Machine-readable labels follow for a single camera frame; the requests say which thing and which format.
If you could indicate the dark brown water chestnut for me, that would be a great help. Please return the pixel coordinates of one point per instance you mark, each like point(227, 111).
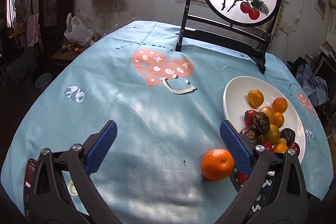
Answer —
point(253, 134)

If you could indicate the red cherry tomato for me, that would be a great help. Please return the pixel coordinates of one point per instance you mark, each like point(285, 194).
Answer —
point(248, 117)

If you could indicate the orange round tomato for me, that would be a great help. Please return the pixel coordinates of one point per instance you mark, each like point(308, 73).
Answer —
point(280, 148)

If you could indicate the round painted screen black stand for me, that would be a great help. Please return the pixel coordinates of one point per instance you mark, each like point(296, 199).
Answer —
point(236, 3)

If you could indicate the pale yellow pear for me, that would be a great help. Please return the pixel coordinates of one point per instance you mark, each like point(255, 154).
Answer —
point(268, 111)

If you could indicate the light blue patterned tablecloth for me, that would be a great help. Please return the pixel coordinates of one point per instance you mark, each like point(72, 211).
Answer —
point(168, 108)

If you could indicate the small yellow-green fruit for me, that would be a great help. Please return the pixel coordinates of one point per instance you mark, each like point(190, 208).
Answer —
point(282, 141)

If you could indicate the dark wrinkled water chestnut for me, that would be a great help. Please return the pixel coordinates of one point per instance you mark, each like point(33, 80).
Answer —
point(288, 134)

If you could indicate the large orange mandarin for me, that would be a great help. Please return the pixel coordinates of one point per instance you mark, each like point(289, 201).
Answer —
point(217, 165)

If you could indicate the white plastic bag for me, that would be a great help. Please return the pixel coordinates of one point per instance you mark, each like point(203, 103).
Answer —
point(76, 31)

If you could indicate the blue clothes pile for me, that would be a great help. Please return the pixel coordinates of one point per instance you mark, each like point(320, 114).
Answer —
point(314, 86)

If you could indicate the white oval plate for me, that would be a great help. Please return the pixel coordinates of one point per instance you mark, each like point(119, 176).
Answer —
point(235, 103)

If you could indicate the small orange tomato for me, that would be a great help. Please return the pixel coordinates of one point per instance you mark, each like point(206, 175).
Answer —
point(278, 120)

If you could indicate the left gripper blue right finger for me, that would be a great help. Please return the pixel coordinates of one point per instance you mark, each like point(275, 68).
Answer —
point(241, 154)

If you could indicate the yellow-green tomato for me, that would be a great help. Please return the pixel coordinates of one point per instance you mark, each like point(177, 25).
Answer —
point(273, 135)

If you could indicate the red smartphone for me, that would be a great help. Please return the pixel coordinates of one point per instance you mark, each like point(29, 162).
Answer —
point(29, 172)

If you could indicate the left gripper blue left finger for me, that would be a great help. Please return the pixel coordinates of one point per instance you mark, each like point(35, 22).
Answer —
point(98, 145)

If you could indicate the orange oval tomato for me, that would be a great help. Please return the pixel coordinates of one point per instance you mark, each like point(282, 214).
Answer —
point(255, 98)

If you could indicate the dark red plum tomato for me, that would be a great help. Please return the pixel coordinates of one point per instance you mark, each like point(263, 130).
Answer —
point(294, 146)

